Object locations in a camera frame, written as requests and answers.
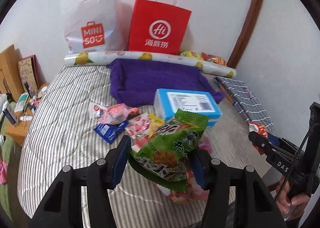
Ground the grey checked folded cloth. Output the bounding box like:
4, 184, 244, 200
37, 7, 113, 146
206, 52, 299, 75
215, 76, 274, 133

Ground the patterned book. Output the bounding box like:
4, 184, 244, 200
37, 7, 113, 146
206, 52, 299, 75
17, 55, 39, 92

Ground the brown wooden door frame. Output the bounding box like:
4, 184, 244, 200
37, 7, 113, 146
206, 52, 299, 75
227, 0, 263, 69

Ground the white Miniso plastic bag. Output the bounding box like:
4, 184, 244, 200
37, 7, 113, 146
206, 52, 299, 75
60, 0, 125, 53

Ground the person's right hand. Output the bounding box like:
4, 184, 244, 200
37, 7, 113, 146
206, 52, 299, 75
276, 181, 310, 221

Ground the purple towel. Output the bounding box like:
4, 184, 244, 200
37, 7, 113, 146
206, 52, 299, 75
107, 59, 225, 107

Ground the yellow chips bag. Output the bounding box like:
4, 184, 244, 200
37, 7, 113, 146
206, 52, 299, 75
180, 51, 203, 60

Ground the small red snack pack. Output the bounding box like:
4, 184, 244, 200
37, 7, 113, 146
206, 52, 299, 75
248, 122, 268, 155

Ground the yellow crispy snack pack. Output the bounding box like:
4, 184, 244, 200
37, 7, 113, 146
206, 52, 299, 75
148, 114, 165, 138

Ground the lemon print rolled mat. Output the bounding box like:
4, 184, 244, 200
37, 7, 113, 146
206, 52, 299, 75
64, 51, 236, 78

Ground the dark blue snack pack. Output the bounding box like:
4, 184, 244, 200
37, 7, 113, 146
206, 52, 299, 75
94, 121, 129, 144

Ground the wooden bedside table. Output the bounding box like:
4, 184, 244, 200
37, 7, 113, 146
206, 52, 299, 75
5, 83, 49, 147

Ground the red Haidilao paper bag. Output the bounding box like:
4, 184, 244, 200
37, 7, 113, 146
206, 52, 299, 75
128, 0, 191, 55

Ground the blue tissue pack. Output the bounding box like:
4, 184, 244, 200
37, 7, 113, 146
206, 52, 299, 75
153, 89, 222, 128

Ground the pink snack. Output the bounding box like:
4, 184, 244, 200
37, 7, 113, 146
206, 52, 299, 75
98, 103, 140, 125

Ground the orange chips bag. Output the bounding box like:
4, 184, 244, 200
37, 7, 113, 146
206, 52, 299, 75
201, 52, 226, 66

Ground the white red small sachet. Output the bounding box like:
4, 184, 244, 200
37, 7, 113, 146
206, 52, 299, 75
88, 102, 107, 119

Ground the white red lychee jelly pack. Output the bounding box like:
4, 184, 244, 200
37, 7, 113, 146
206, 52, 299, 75
125, 112, 151, 152

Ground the green triangular snack pack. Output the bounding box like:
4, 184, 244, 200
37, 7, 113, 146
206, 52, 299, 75
127, 109, 209, 192

